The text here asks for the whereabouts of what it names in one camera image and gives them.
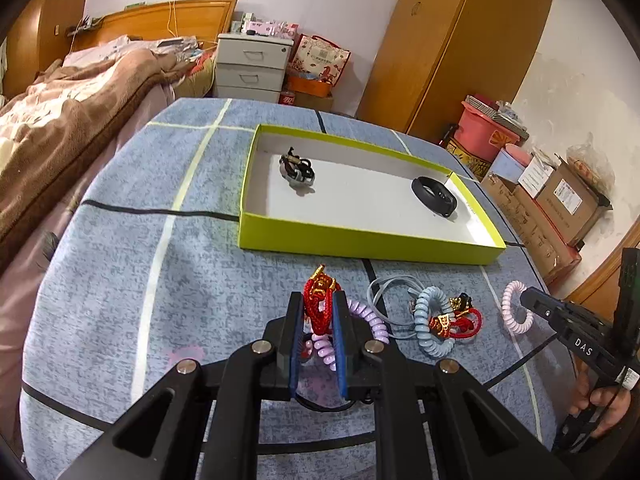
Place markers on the white labelled box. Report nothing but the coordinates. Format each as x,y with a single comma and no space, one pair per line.
535,175

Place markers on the pink plastic bucket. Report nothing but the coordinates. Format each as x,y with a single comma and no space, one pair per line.
480,132

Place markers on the brown blanket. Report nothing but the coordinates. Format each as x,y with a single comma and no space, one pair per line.
75,110

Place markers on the green cardboard tray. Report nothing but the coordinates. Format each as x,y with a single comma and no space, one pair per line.
360,200

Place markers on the wooden wardrobe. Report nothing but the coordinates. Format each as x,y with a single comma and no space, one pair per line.
450,45

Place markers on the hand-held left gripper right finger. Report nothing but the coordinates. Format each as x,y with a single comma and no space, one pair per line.
341,340

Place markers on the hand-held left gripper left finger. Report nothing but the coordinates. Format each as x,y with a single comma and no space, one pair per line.
295,340

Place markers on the yellow patterned box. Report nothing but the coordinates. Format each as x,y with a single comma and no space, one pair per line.
467,157

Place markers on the orange box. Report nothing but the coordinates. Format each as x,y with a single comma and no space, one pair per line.
307,87

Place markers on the small brown cardboard box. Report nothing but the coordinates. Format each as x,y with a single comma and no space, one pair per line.
317,102

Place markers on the gold black hair clip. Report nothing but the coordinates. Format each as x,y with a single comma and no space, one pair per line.
460,303

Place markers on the grey drawer cabinet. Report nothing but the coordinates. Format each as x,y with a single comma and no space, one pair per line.
250,67

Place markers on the black wristband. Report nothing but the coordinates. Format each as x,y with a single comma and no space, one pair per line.
450,205

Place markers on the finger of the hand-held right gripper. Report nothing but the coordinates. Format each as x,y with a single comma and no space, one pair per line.
542,305

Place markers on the long open cardboard box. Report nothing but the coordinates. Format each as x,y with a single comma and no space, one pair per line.
535,235

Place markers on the pink bed sheet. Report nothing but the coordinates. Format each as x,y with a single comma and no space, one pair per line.
30,285

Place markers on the person's right hand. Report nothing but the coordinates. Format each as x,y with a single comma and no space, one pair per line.
600,405

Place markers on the wooden door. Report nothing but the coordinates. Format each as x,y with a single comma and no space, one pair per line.
55,10

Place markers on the pink box on cabinet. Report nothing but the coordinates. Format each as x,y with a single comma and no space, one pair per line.
270,27

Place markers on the light blue container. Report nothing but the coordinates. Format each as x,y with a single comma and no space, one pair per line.
510,165

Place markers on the clear plastic bag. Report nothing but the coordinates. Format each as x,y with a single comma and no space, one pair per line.
592,165

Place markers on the cola bottle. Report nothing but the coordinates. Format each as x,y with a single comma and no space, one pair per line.
287,99

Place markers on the wooden bed headboard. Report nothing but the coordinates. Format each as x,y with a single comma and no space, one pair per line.
150,22

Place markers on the cardboard box with label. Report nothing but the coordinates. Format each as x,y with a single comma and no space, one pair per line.
570,200

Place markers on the red gift bag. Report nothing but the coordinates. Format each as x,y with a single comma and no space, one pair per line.
320,60

